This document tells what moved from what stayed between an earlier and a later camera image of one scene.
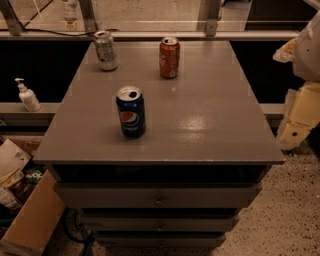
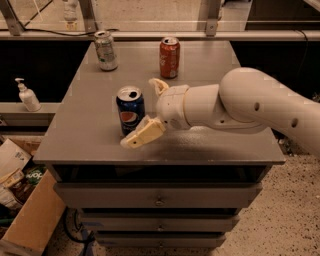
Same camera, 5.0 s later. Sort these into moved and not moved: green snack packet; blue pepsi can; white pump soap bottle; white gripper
Moved: white gripper
Not moved: green snack packet; white pump soap bottle; blue pepsi can
